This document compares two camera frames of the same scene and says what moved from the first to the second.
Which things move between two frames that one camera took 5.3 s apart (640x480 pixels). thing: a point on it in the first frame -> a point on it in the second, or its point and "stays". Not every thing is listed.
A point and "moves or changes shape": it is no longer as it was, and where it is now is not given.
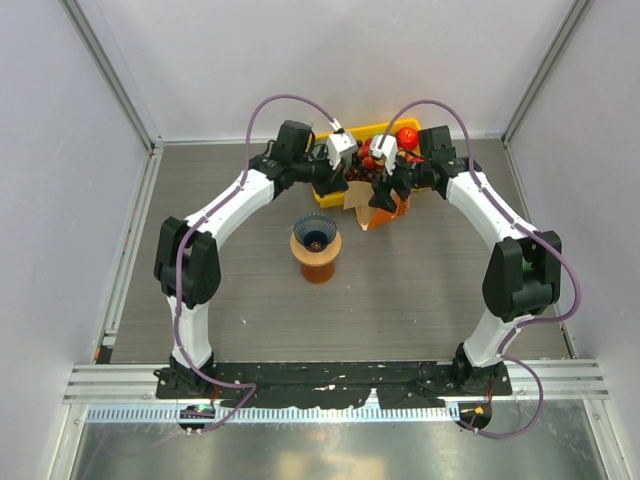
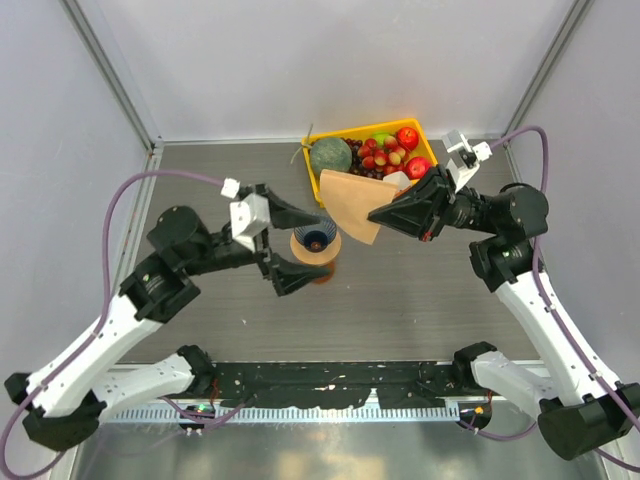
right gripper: (382, 197) -> (422, 209)
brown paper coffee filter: (358, 195) moves or changes shape
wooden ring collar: (319, 258) stays
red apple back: (407, 138) stays
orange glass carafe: (318, 274) stays
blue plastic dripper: (314, 231) stays
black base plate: (400, 385) stays
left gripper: (333, 182) -> (286, 276)
